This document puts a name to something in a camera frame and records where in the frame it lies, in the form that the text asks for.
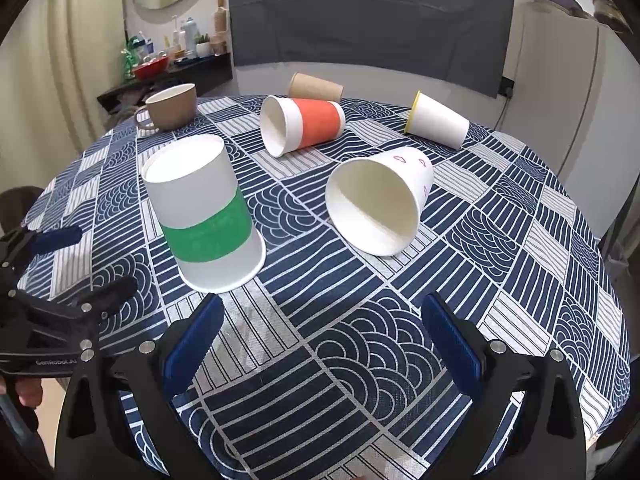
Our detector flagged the beige curtain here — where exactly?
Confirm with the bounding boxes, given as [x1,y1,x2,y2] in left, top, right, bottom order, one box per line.
[1,0,125,190]

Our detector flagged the white paper cup yellow rim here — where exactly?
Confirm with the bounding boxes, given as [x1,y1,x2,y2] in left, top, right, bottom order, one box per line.
[405,91,470,150]

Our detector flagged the black wall shelf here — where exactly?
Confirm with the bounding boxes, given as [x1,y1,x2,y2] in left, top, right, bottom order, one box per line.
[96,53,232,115]

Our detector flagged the small potted plant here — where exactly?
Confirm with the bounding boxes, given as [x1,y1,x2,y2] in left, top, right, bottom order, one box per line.
[195,34,212,58]

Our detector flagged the blue white patterned tablecloth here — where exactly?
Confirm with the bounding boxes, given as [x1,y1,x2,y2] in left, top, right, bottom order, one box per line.
[21,96,630,479]

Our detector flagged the green plastic bottle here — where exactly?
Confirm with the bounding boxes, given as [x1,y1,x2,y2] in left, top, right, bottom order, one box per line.
[120,40,137,81]

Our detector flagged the dark grey wall cloth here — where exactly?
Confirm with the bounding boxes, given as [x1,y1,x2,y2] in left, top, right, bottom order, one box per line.
[229,0,514,98]

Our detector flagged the metal pot on fridge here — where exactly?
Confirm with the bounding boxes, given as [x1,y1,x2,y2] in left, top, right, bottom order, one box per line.
[592,0,631,34]

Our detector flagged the white paper cup orange band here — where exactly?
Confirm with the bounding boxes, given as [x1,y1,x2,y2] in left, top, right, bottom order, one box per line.
[259,96,346,158]

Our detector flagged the beige ceramic mug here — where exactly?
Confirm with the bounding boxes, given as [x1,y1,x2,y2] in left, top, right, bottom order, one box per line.
[134,82,198,131]

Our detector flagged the white paper cup green band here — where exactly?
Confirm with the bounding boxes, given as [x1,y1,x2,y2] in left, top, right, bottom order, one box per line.
[141,134,266,294]

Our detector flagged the white paper cup pink marks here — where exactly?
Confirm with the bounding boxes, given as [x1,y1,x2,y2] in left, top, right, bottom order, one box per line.
[326,146,434,257]

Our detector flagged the person's left hand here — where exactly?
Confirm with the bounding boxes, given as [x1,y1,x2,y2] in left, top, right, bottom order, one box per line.
[1,376,43,432]

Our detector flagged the dark brown chair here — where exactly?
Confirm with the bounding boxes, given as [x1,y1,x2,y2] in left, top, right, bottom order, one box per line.
[0,185,43,233]

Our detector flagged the brown kraft paper cup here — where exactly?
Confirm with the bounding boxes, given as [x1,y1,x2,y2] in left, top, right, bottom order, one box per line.
[288,73,344,102]

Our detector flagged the red bowl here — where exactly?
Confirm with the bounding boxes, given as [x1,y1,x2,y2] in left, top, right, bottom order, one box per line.
[132,56,169,80]

